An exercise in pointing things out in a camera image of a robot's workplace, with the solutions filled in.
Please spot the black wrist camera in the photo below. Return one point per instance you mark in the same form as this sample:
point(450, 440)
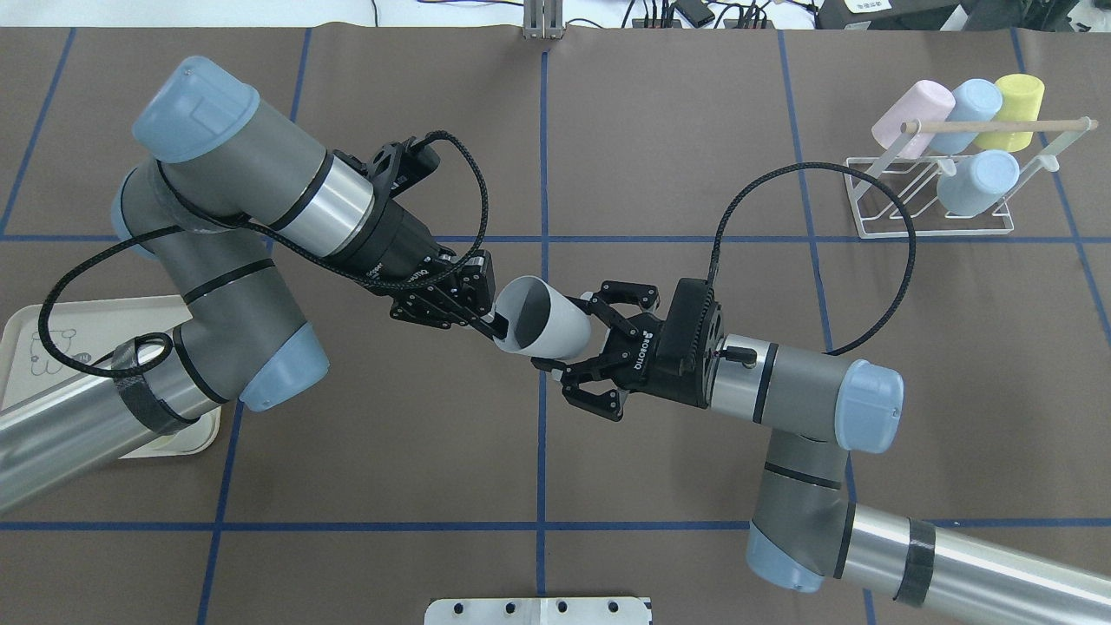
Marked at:
point(399, 166)
point(702, 303)

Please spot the aluminium frame post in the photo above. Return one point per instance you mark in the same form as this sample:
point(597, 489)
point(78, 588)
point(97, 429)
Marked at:
point(543, 19)

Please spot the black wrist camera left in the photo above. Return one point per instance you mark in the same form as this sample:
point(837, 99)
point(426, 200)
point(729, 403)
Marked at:
point(399, 166)

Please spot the black power adapter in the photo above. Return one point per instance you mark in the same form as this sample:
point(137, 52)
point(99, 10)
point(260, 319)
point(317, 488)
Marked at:
point(696, 12)

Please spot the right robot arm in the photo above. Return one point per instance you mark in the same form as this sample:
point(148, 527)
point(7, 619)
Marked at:
point(1004, 438)

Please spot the light blue plastic cup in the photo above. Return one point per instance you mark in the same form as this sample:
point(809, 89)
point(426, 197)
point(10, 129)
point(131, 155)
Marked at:
point(976, 100)

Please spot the pink plastic cup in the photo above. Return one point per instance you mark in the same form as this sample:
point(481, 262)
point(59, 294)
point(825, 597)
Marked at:
point(926, 101)

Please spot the white wire cup rack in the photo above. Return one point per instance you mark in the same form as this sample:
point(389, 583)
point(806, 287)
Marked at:
point(952, 159)

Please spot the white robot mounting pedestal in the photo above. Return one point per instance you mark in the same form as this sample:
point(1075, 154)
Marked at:
point(541, 610)

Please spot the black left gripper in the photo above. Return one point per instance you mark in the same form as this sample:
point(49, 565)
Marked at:
point(395, 245)

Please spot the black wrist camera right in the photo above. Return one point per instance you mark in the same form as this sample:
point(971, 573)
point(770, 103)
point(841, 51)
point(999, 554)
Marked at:
point(702, 303)

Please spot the yellow plastic cup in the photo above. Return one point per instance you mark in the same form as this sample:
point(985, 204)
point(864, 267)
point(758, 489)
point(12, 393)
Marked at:
point(1022, 102)

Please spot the grey plastic cup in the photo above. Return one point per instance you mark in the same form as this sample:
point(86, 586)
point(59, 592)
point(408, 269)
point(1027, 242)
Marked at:
point(542, 323)

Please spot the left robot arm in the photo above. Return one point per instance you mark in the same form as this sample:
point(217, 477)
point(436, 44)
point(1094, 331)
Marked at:
point(224, 170)

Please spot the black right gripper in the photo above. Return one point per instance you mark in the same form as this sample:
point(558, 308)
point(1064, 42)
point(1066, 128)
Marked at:
point(667, 363)

